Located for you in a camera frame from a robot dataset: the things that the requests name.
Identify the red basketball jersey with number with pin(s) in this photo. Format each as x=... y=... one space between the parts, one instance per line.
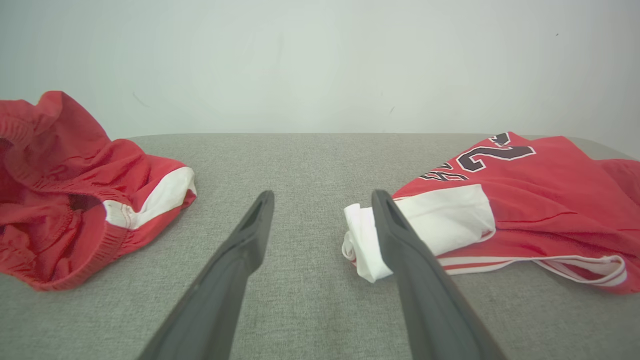
x=550 y=200

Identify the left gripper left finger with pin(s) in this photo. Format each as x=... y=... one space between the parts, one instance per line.
x=220 y=295

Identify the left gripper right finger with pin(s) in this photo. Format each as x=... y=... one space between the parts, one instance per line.
x=430 y=305

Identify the red shorts with white stripes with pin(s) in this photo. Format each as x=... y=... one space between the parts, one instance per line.
x=65 y=165

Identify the grey fabric sofa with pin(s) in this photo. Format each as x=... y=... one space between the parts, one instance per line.
x=310 y=310

